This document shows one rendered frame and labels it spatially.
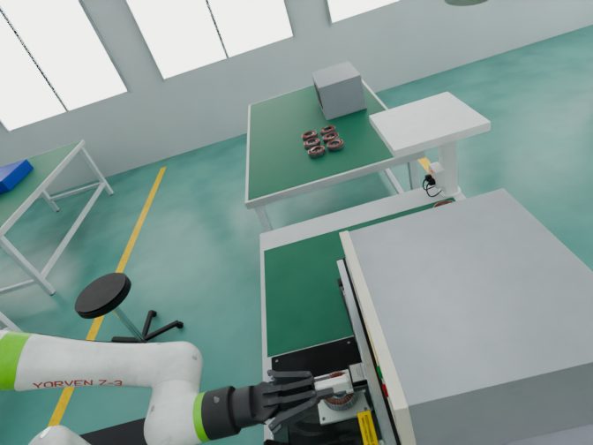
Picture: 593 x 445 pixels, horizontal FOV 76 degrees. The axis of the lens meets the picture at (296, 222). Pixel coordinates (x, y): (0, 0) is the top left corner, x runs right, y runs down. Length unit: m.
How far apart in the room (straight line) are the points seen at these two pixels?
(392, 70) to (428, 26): 0.64
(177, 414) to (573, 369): 0.68
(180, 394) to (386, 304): 0.47
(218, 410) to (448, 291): 0.49
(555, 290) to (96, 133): 5.63
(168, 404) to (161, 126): 4.95
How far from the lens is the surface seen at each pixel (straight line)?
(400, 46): 5.50
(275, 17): 5.15
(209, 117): 5.46
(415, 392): 0.64
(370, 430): 0.90
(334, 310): 1.50
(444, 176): 1.86
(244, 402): 0.83
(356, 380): 1.18
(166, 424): 0.88
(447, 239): 0.85
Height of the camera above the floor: 1.89
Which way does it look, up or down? 35 degrees down
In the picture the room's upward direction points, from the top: 20 degrees counter-clockwise
